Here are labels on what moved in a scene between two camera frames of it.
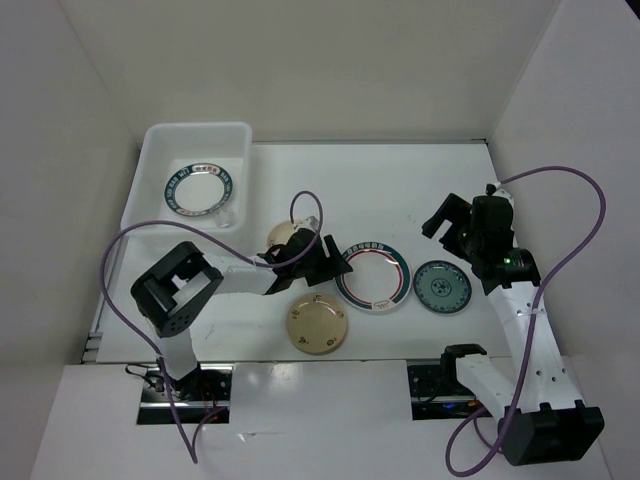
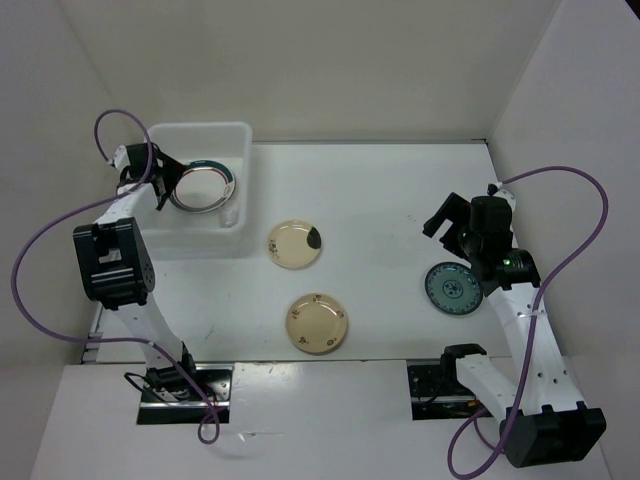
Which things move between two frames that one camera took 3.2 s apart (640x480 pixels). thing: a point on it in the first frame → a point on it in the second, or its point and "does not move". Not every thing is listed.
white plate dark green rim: x=198 y=189 does not move
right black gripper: x=455 y=209 does not move
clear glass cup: x=226 y=220 does not move
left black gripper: x=331 y=266 → x=171 y=170
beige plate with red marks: x=316 y=324 does not move
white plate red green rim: x=380 y=277 → x=203 y=186
